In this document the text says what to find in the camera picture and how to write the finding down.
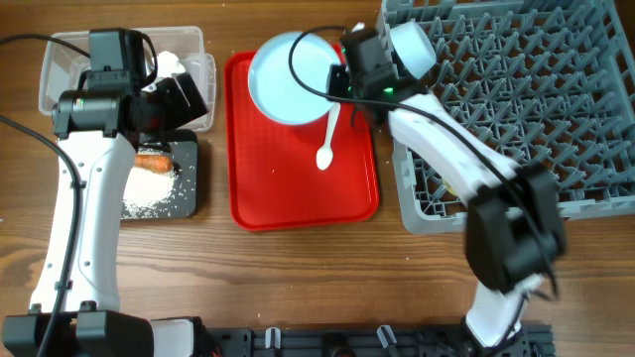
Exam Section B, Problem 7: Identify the white napkin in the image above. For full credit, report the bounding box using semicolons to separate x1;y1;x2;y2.
146;51;187;83

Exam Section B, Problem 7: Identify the orange carrot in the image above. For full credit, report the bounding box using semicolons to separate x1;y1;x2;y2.
134;154;174;175

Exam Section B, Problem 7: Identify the large light blue plate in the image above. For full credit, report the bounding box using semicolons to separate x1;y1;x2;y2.
248;32;341;126

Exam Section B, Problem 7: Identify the white plastic spoon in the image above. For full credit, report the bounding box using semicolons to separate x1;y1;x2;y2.
316;102;341;171

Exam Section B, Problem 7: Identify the light blue bowl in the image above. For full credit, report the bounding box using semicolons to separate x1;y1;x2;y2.
390;22;437;79

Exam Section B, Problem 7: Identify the white rice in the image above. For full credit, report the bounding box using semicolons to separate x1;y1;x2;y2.
121;167;197;220

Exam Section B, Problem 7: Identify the yellow plastic cup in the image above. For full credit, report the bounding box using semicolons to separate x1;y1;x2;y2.
442;178;458;196

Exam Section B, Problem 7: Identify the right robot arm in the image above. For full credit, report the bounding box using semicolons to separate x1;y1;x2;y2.
327;29;567;354

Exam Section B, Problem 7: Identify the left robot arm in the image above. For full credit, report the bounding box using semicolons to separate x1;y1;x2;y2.
1;28;222;356

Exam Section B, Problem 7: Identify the grey dishwasher rack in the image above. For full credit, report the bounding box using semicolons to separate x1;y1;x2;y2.
377;0;634;220

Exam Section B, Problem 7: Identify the black plastic tray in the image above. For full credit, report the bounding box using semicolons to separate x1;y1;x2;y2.
121;130;198;220

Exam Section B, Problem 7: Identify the clear plastic bin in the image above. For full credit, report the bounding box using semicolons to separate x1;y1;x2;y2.
38;26;216;132

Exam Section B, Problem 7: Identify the red serving tray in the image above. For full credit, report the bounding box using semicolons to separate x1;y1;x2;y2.
224;52;380;231

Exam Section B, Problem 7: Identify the left black cable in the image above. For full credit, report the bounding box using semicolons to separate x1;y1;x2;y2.
0;32;160;357

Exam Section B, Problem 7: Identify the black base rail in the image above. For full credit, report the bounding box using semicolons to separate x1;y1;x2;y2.
208;324;557;357

